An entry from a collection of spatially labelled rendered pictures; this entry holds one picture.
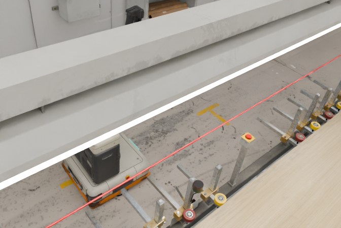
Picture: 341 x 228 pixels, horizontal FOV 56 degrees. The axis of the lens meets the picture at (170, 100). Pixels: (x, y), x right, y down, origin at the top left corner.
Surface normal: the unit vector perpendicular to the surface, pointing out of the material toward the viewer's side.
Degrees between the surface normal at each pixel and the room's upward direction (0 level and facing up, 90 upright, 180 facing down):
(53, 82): 90
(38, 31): 90
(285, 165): 0
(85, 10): 90
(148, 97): 61
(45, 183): 0
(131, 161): 0
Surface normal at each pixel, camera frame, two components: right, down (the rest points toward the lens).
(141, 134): 0.10, -0.77
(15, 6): 0.65, 0.53
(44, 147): 0.61, 0.08
